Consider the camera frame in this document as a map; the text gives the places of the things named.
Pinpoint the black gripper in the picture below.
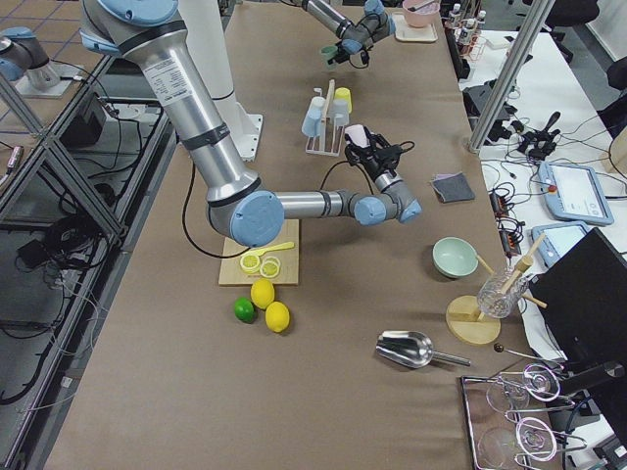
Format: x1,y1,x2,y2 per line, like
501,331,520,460
344,129,402,181
332,48,365,67

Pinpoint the green plastic cup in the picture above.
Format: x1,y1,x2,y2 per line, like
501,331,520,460
319,45,338,67

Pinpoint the pink plastic cup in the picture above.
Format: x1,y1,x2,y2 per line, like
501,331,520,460
345,124,369,148

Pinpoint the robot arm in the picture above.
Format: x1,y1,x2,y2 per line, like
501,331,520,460
80,1,421,247
283,0,396,70

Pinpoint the yellow plastic cup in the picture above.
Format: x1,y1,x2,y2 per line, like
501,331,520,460
334,87,353,114

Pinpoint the grey plastic cup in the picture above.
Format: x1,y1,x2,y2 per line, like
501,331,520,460
331,99,350,127

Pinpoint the white plastic cup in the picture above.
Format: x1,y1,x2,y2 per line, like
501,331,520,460
308,96,325,114

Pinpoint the blue plastic cup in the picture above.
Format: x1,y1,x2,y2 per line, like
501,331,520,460
301,107,321,138

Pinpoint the cream plastic tray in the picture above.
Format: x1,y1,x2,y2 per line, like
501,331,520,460
392,12,438,43

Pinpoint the pink bowl of ice cubes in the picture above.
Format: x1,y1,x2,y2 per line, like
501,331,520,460
402,0,440,27

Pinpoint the grey folded cloth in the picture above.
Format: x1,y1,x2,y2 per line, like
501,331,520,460
430,172,475,204

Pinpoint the mint green bowl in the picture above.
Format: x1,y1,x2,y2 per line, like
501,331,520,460
432,237,478,279

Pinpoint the lemon slice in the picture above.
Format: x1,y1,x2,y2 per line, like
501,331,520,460
259,257,281,279
239,254,262,274

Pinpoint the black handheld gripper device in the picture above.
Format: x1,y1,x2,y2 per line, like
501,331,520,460
516,111,561,162

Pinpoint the whole yellow lemon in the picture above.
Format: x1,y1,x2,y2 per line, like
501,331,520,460
250,278,275,309

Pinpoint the wooden cutting board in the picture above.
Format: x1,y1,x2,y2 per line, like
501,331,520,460
218,220,300,286

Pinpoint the clear glass on stand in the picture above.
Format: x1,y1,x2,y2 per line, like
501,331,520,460
477,269,528,319

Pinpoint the wooden mug tree stand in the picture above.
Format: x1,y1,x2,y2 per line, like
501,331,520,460
446,234,548,346

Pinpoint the green lime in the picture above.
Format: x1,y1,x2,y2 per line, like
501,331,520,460
233,298,257,323

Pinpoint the metal scoop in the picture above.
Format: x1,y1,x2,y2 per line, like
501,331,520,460
375,330,471,369

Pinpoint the blue teach pendant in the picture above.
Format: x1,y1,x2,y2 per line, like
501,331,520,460
538,162,614,226
531,220,591,268

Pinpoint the black monitor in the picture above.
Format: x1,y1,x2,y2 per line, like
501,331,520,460
530,228,626,367

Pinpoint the white wire cup holder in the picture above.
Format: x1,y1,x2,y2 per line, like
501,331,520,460
305,79,348,157

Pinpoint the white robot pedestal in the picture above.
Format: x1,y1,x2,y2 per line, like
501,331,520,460
178,0,264,162

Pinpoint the aluminium frame post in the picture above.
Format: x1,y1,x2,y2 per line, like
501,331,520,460
467,0,555,155

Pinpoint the wire glass rack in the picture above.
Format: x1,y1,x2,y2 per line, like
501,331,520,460
460,363,575,469

